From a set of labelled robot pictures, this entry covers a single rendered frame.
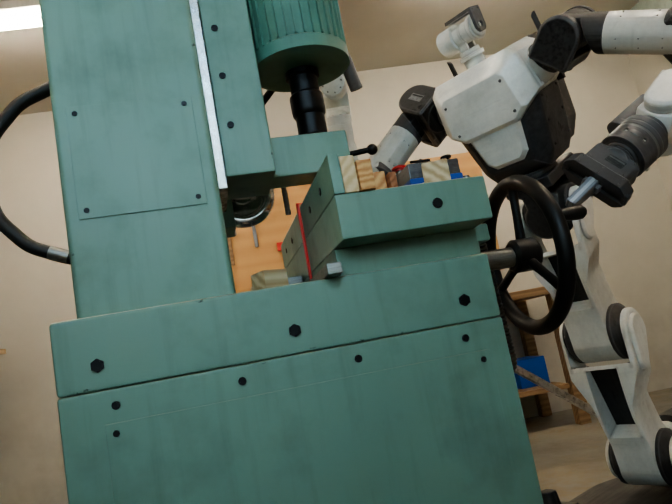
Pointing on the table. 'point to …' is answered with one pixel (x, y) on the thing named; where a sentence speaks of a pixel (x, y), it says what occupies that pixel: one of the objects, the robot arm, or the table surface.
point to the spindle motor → (297, 39)
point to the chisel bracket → (304, 156)
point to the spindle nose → (306, 99)
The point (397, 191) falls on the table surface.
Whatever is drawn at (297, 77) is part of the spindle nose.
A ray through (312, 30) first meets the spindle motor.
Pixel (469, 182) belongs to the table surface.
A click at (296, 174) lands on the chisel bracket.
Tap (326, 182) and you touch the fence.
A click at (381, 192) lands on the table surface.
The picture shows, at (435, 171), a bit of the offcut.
